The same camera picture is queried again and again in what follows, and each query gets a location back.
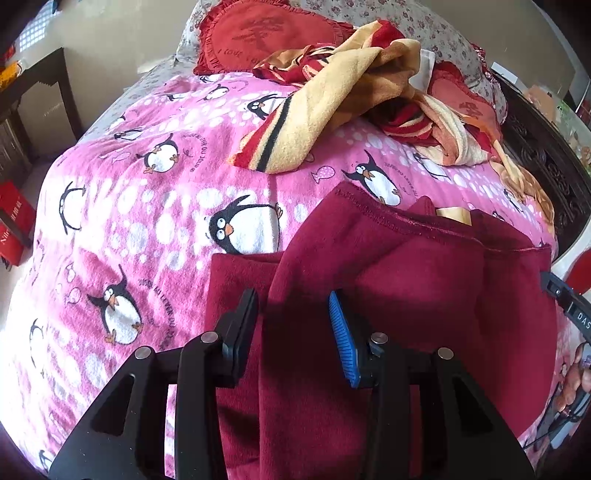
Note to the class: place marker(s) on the dark carved wooden headboard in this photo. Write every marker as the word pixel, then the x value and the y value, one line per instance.
pixel 545 161

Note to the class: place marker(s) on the floral pillow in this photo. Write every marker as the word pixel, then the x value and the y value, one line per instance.
pixel 415 23

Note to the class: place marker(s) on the dark wooden table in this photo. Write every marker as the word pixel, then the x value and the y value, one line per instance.
pixel 41 74

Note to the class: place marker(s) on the white lattice window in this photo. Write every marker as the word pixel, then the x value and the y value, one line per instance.
pixel 39 23

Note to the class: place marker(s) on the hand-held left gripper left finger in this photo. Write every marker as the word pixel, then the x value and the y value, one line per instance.
pixel 240 332

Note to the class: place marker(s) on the white cloth label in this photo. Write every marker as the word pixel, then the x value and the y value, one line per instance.
pixel 422 69

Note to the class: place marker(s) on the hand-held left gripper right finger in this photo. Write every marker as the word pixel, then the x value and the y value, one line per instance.
pixel 344 337

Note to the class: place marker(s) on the grey floral bed sheet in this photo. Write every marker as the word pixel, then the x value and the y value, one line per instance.
pixel 147 78

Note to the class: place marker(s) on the pink penguin print blanket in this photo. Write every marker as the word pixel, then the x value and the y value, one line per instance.
pixel 138 207

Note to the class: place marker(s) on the maroon fleece garment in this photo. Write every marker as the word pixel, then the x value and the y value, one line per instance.
pixel 415 286

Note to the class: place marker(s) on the yellow red striped blanket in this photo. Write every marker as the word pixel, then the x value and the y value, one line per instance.
pixel 323 106

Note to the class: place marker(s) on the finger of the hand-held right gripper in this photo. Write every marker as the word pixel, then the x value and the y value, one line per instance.
pixel 556 288

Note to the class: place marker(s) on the red heart-shaped pillow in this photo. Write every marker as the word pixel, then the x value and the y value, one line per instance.
pixel 461 97
pixel 258 32

